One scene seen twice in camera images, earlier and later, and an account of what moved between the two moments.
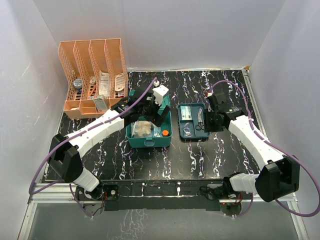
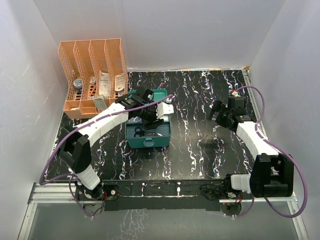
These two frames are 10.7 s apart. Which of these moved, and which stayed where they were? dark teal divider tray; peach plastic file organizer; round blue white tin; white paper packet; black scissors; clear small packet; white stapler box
Moved: clear small packet; dark teal divider tray; black scissors
Stayed: white paper packet; round blue white tin; white stapler box; peach plastic file organizer
